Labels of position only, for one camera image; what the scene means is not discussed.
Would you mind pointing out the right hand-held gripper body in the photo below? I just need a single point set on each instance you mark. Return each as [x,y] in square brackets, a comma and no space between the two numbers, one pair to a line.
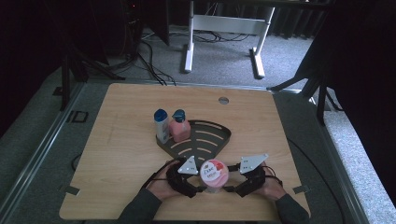
[253,180]

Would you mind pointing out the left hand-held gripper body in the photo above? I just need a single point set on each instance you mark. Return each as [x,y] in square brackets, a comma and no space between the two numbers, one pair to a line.
[182,182]

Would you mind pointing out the pink jar with white lid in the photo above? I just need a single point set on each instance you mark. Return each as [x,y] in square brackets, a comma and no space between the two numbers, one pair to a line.
[214,174]

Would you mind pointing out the dark grey corner shelf tray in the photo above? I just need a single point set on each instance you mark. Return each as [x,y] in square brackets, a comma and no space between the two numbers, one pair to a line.
[193,146]

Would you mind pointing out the pink pump soap bottle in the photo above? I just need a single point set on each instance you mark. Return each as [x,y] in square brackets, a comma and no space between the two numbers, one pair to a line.
[180,132]

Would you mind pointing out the white bottle with blue cap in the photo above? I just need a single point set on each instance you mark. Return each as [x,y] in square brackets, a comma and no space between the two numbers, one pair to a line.
[162,130]

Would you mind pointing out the person's left hand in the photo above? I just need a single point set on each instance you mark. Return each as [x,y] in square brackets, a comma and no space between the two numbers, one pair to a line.
[162,186]

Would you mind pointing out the person's right hand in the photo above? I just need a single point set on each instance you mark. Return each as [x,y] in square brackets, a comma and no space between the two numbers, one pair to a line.
[274,186]

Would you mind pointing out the grey table grommet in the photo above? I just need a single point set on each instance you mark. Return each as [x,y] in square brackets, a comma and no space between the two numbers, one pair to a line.
[223,100]

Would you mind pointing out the black metal stand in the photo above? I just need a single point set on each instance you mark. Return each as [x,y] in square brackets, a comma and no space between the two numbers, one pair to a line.
[320,99]
[66,81]

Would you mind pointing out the grey metal table bracket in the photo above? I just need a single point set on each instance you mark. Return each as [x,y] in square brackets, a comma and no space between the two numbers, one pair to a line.
[69,189]
[301,189]

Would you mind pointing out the black floor bracket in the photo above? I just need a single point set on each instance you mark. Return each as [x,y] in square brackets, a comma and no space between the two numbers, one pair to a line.
[79,116]

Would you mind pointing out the white desk frame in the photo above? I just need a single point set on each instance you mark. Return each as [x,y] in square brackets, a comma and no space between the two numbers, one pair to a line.
[229,24]

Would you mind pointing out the aluminium floor rail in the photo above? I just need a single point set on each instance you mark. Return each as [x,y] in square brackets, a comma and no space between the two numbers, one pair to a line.
[37,152]

